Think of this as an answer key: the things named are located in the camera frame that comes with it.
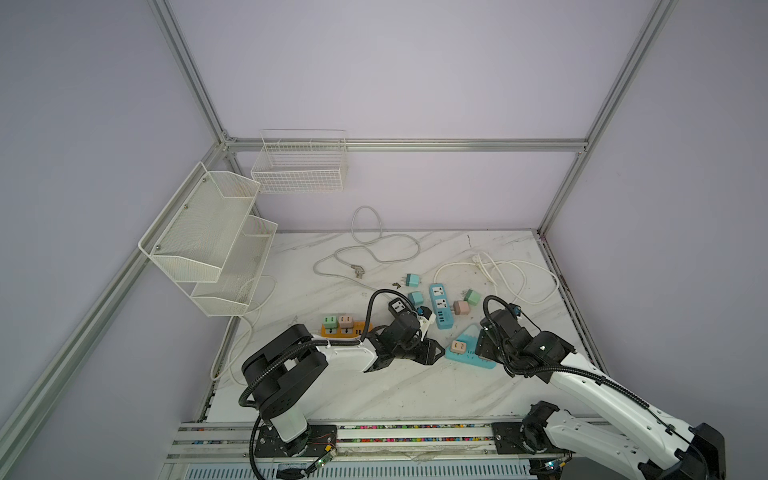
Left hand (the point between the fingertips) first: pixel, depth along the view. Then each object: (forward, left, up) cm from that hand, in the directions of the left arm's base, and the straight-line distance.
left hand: (439, 352), depth 83 cm
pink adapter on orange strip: (+9, +27, +1) cm, 29 cm away
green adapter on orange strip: (+9, +32, +1) cm, 33 cm away
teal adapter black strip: (+27, +6, -3) cm, 28 cm away
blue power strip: (+15, -3, -3) cm, 15 cm away
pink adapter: (+16, -9, -2) cm, 19 cm away
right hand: (0, -11, +5) cm, 13 cm away
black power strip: (+17, +11, -2) cm, 20 cm away
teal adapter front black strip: (+20, +5, -3) cm, 21 cm away
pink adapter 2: (+1, -5, +2) cm, 6 cm away
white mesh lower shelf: (+24, +71, -8) cm, 75 cm away
